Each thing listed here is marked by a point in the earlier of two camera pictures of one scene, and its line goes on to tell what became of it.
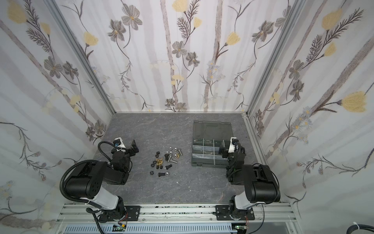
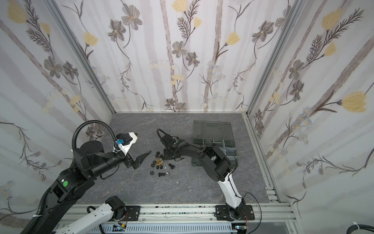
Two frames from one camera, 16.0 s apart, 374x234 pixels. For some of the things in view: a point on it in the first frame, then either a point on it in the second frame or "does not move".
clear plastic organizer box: (208, 137) does not move
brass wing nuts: (159, 161) does not move
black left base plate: (133, 212) does not move
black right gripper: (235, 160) -> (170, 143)
